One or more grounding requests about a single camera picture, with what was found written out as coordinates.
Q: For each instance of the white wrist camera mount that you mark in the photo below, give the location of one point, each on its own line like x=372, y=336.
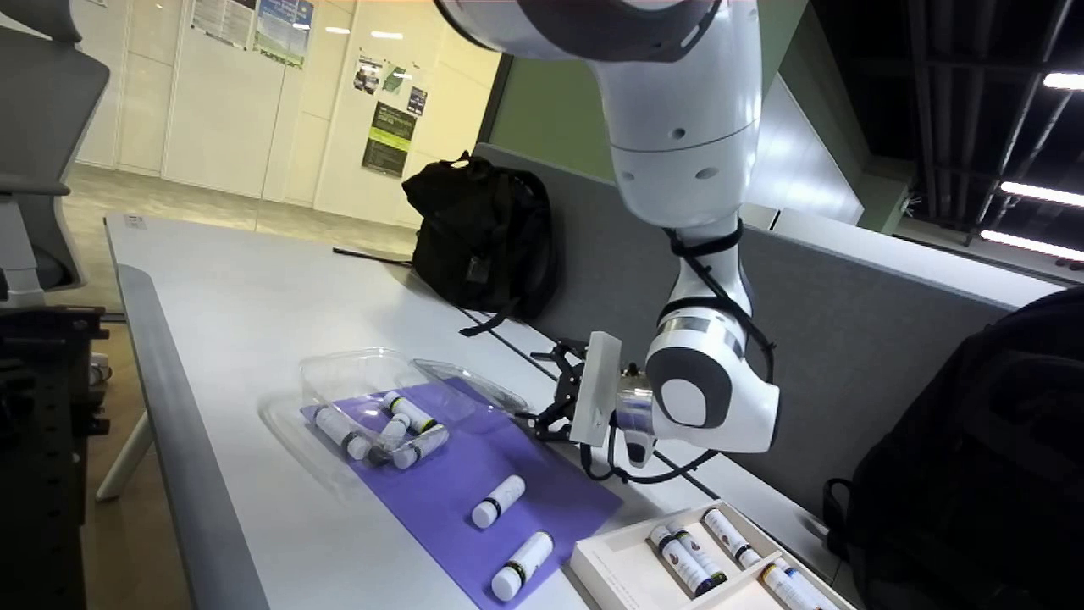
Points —
x=597, y=386

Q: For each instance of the black equipment rack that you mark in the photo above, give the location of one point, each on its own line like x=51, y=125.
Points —
x=46, y=416

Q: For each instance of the white bottle in container front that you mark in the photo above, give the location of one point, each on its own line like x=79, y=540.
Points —
x=419, y=450

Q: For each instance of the white bottle in container back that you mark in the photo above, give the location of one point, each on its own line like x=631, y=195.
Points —
x=419, y=418

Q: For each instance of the grey office chair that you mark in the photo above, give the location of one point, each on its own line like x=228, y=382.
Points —
x=48, y=93

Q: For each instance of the green black wall poster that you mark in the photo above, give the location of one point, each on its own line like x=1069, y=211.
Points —
x=388, y=140

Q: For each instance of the white bottle in tray right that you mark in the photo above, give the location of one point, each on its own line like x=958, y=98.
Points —
x=794, y=592

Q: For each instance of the wall poster top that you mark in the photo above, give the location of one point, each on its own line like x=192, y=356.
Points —
x=273, y=27

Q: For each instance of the grey desk partition panel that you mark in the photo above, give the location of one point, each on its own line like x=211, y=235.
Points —
x=857, y=320

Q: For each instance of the white bottle on mat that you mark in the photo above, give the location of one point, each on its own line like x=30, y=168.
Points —
x=520, y=568
x=494, y=504

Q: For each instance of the white bottle in container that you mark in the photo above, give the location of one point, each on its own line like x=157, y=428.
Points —
x=342, y=433
x=393, y=433
x=419, y=450
x=419, y=418

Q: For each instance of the white bottle in container left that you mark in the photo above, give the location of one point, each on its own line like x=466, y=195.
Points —
x=342, y=433

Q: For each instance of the white compartment tray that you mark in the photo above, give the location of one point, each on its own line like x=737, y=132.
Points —
x=624, y=573

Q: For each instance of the black backpack on table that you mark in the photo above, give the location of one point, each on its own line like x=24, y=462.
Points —
x=484, y=238

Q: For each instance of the white bottle in tray middle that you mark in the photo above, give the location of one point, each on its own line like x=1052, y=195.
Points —
x=742, y=555

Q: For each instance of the black backpack at right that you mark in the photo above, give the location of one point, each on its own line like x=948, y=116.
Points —
x=973, y=498

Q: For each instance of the white bottle in tray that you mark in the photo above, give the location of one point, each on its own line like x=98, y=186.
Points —
x=742, y=555
x=683, y=559
x=794, y=592

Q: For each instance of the white bottle on mat front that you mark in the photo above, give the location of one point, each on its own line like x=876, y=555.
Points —
x=520, y=568

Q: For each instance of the clear plastic container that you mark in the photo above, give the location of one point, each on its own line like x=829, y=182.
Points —
x=359, y=383

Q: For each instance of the white bottle in tray left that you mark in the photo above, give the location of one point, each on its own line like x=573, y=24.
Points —
x=683, y=559

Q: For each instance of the white bottle in container middle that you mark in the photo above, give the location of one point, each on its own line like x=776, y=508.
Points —
x=393, y=433

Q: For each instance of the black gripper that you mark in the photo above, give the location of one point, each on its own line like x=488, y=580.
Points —
x=555, y=418

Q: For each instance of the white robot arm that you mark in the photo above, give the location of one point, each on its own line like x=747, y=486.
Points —
x=683, y=103

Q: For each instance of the purple mat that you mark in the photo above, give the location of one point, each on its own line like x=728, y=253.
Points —
x=437, y=494

